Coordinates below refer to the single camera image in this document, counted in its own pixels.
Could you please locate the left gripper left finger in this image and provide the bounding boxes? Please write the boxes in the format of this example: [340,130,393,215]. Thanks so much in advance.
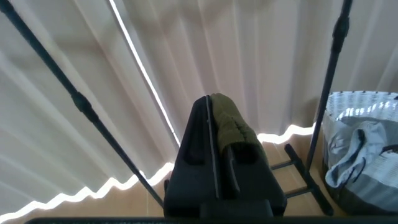
[164,95,218,218]

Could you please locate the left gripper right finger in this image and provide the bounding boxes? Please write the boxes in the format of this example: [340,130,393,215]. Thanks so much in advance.
[217,145,287,217]

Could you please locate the green sleeveless shirt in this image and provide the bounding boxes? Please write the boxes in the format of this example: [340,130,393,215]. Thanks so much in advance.
[210,92,271,167]

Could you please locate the white laundry basket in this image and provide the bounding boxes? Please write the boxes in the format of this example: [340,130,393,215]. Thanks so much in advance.
[322,90,398,215]

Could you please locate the black clothes rack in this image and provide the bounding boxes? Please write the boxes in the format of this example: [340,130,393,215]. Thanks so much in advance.
[0,0,354,217]

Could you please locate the pale grey garment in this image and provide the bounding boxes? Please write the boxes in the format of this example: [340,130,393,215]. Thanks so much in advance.
[325,120,388,189]

